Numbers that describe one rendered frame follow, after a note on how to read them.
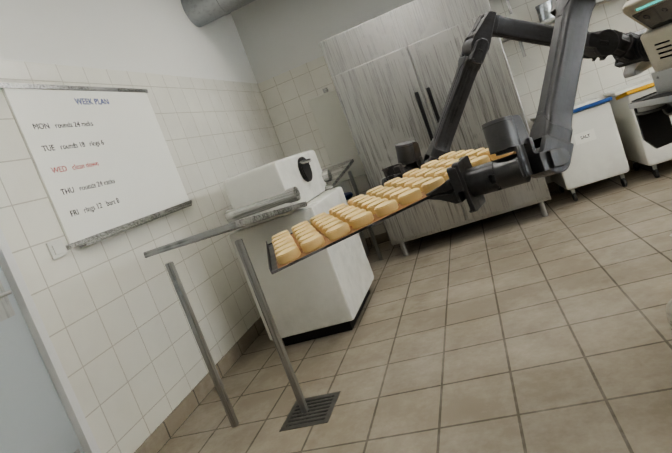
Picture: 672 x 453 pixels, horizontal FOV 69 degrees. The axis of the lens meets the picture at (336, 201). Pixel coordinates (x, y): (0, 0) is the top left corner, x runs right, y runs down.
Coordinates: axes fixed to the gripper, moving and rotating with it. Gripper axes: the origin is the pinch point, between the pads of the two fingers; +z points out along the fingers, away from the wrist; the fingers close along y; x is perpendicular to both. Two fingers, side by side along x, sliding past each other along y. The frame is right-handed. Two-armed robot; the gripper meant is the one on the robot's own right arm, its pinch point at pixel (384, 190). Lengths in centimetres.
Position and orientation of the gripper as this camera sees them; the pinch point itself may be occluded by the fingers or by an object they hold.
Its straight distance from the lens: 138.3
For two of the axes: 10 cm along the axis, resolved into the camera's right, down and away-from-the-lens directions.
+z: -5.4, 3.1, -7.8
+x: 7.5, -2.5, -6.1
